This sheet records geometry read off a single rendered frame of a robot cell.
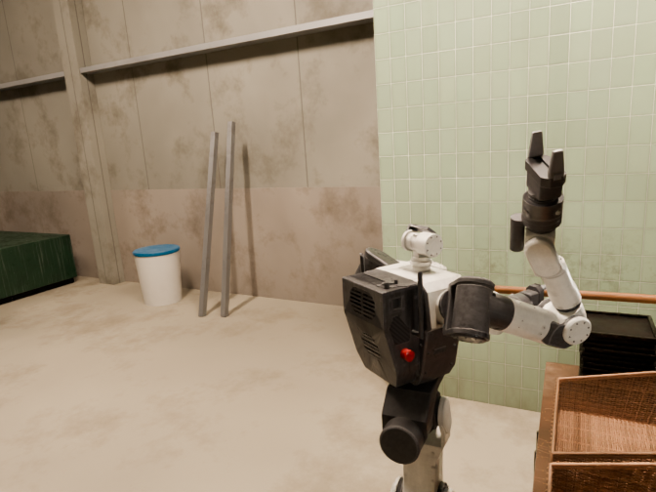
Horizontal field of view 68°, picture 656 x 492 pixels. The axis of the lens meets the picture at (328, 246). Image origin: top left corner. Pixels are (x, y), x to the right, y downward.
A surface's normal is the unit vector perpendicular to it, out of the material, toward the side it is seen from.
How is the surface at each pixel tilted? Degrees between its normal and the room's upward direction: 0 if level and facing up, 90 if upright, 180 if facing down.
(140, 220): 90
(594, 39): 90
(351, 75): 90
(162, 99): 90
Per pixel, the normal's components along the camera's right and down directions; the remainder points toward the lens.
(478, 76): -0.44, 0.22
